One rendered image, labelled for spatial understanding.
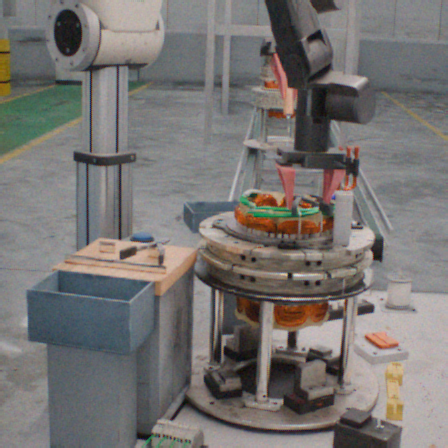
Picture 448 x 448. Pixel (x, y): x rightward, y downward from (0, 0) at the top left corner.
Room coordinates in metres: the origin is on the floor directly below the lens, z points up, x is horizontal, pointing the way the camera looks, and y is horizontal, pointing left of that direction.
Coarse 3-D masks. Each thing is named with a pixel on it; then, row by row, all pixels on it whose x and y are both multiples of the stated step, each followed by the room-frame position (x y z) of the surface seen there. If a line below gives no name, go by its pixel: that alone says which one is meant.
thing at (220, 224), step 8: (216, 224) 1.45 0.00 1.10; (224, 224) 1.45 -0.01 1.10; (232, 232) 1.40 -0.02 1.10; (248, 240) 1.36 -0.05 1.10; (256, 240) 1.35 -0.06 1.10; (264, 240) 1.35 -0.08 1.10; (304, 248) 1.33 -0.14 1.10; (312, 248) 1.32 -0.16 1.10; (320, 248) 1.33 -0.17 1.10; (328, 248) 1.33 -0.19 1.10
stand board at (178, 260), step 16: (96, 240) 1.44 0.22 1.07; (112, 240) 1.45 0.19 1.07; (96, 256) 1.34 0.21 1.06; (112, 256) 1.35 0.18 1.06; (144, 256) 1.35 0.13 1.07; (176, 256) 1.36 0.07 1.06; (192, 256) 1.38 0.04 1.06; (96, 272) 1.25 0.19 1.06; (112, 272) 1.26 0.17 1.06; (128, 272) 1.26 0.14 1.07; (144, 272) 1.26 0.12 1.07; (176, 272) 1.29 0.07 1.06; (160, 288) 1.22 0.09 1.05
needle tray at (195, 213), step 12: (192, 204) 1.79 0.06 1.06; (204, 204) 1.79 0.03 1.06; (216, 204) 1.80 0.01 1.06; (228, 204) 1.81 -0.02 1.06; (192, 216) 1.68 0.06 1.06; (204, 216) 1.69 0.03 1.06; (192, 228) 1.68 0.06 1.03; (228, 300) 1.72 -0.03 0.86; (228, 312) 1.72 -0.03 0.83; (228, 324) 1.72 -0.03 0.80
